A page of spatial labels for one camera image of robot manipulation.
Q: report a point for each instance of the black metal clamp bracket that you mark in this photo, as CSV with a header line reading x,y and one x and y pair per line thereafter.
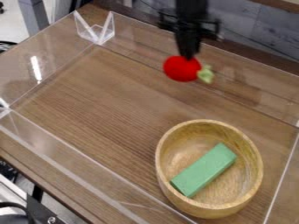
x,y
41,214

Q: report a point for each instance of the clear acrylic tray walls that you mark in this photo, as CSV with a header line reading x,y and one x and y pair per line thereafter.
x,y
85,108

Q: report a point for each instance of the red plush fruit green leaves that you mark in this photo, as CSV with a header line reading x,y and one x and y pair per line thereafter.
x,y
185,70

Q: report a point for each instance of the grey table leg post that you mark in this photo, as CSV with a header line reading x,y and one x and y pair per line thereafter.
x,y
33,15

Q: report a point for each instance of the oval wooden bowl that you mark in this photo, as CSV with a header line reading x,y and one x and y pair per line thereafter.
x,y
182,144

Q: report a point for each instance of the green rectangular block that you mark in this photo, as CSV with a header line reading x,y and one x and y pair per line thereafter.
x,y
200,173

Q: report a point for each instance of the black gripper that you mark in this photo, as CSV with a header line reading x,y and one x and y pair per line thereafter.
x,y
190,22

